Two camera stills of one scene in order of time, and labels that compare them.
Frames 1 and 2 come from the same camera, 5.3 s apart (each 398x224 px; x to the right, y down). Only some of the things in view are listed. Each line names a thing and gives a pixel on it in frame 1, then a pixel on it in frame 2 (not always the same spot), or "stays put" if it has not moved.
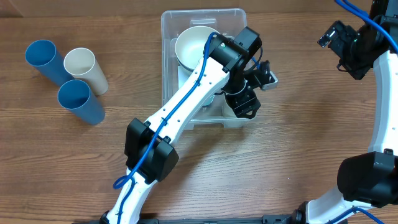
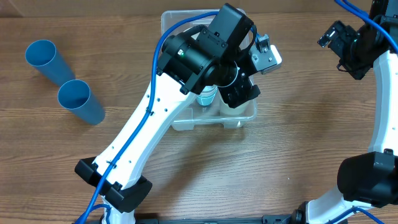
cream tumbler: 81,63 → 246,109
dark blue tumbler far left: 43,55 stays put
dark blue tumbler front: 75,95 stays put
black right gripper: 359,68 stays put
